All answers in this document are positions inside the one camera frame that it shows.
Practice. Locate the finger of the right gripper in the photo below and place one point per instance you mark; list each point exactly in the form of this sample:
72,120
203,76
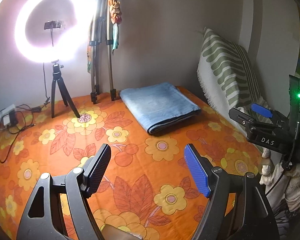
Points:
263,111

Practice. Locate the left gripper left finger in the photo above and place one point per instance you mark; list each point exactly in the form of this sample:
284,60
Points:
94,170

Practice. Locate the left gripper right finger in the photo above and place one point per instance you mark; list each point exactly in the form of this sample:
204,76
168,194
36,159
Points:
200,169

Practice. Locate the blue denim pants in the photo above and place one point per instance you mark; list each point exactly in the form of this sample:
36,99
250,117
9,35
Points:
159,106

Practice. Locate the orange floral bed sheet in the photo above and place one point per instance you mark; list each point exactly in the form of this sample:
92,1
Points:
147,188

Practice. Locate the green striped white pillow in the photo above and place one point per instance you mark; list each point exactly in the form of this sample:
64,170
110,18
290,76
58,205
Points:
227,78

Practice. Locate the black power adapter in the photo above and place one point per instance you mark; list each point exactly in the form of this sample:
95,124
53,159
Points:
13,120

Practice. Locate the small black tripod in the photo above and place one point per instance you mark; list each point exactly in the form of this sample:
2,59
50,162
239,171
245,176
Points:
58,81

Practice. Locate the white power strip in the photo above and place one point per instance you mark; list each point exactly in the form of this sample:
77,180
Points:
4,119

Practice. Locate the tall silver tripod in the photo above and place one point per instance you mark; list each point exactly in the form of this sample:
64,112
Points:
100,39

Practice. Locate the orange cloth on tripod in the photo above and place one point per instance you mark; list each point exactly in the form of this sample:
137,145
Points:
116,19

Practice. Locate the bright ring light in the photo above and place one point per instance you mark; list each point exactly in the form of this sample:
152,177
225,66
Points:
66,47

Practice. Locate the phone holder in ring light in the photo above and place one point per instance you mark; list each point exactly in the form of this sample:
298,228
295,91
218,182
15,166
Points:
52,25

